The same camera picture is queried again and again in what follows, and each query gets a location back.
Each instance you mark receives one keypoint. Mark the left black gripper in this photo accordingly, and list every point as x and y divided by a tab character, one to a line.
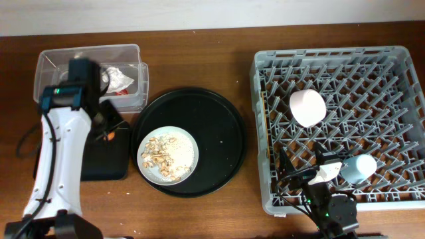
117	119

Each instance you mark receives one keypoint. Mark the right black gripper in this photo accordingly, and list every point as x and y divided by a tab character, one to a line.
301	178

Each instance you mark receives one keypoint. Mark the red snack wrapper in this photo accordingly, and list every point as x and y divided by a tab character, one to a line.
121	93

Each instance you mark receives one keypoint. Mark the orange carrot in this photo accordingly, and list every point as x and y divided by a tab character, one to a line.
109	136

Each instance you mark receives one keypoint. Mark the white napkin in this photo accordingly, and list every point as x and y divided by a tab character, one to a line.
116	80

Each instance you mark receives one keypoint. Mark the blue plastic cup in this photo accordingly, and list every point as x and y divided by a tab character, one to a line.
358	168

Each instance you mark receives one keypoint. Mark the grey plate with food scraps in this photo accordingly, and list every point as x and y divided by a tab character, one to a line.
167	156

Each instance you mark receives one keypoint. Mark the wooden chopstick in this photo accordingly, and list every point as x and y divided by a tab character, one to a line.
265	125

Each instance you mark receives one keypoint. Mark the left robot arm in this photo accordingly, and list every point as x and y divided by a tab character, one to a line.
71	113

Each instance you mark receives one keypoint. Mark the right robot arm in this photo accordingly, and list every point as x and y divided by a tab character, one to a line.
306	190

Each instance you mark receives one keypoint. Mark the grey dishwasher rack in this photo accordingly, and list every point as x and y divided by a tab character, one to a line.
374	104

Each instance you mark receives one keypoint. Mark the clear plastic bin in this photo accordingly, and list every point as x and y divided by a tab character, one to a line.
52	69

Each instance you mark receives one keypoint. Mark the black rectangular tray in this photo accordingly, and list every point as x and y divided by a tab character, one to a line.
107	160

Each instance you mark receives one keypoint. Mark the black round tray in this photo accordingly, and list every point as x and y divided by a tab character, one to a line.
217	128

